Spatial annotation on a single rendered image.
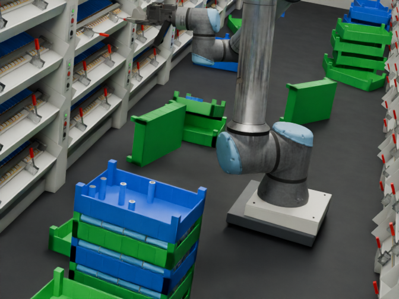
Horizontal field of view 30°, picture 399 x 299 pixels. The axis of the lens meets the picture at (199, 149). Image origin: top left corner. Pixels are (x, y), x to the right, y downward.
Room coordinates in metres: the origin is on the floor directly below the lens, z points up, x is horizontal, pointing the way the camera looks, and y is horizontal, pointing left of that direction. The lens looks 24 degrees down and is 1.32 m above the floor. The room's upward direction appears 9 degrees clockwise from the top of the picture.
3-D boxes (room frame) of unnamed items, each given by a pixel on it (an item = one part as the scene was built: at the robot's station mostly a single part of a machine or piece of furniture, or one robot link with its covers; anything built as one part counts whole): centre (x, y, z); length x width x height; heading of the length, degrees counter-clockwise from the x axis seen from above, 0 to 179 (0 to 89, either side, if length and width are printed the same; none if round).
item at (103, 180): (1.83, 0.25, 0.36); 0.02 x 0.02 x 0.06
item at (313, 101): (3.59, -0.51, 0.10); 0.30 x 0.08 x 0.20; 133
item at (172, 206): (1.80, 0.14, 0.36); 0.30 x 0.20 x 0.08; 71
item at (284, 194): (2.46, -0.33, 0.15); 0.19 x 0.19 x 0.10
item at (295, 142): (2.47, -0.32, 0.29); 0.17 x 0.15 x 0.18; 114
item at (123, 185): (1.82, 0.19, 0.36); 0.02 x 0.02 x 0.06
